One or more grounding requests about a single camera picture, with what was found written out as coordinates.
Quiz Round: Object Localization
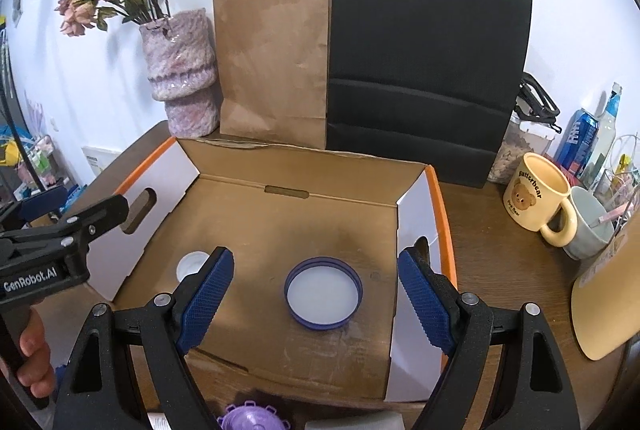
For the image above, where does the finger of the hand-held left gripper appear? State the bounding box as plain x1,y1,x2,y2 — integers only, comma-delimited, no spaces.
0,187,68,231
0,196,130,261

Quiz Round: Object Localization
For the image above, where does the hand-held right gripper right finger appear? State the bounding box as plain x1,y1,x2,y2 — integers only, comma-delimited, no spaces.
397,245,596,430

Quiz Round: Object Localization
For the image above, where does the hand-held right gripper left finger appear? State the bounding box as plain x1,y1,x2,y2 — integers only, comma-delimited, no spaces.
52,246,236,430

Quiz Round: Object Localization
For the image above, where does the small white lid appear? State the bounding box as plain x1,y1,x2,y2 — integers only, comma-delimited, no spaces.
176,250,211,283

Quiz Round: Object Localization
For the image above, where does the orange-edged cardboard box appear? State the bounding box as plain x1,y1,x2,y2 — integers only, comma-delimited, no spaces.
37,135,457,411

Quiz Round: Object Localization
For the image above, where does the blue jar lid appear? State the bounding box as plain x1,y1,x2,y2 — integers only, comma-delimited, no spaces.
284,256,363,330

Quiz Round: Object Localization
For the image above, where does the person's left hand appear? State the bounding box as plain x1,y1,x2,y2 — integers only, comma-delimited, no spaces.
15,307,57,398

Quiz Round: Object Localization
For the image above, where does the white book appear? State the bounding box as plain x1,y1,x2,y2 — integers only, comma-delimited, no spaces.
82,145,118,176

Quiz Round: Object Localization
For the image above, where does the black stand pole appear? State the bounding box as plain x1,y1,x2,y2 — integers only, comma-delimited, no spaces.
0,25,31,191

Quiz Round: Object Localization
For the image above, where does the purple plastic toy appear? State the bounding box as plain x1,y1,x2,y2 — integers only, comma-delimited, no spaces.
217,402,278,430

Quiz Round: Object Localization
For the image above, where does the cream bear mug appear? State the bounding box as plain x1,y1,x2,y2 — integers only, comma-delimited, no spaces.
502,153,578,247

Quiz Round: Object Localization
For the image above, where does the white flat object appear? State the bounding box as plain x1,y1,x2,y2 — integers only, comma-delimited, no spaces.
304,412,406,430

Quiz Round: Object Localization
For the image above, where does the pink textured vase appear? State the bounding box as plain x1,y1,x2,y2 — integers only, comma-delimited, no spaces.
139,8,221,136

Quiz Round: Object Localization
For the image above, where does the grey cup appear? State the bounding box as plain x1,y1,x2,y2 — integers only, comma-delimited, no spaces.
562,186,628,261

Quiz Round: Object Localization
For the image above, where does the beige wooden board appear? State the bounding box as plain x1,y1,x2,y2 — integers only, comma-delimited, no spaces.
570,223,640,361

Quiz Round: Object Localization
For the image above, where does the blue drink can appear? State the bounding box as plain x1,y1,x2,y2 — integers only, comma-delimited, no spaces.
555,109,599,178

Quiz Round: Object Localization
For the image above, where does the brown paper bag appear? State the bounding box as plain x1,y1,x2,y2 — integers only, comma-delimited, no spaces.
212,0,332,148

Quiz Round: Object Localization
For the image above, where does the clear glass bottle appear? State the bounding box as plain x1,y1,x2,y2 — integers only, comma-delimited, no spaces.
582,83,623,191

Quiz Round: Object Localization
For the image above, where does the black paper bag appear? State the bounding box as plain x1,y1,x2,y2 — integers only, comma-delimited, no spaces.
325,0,533,188

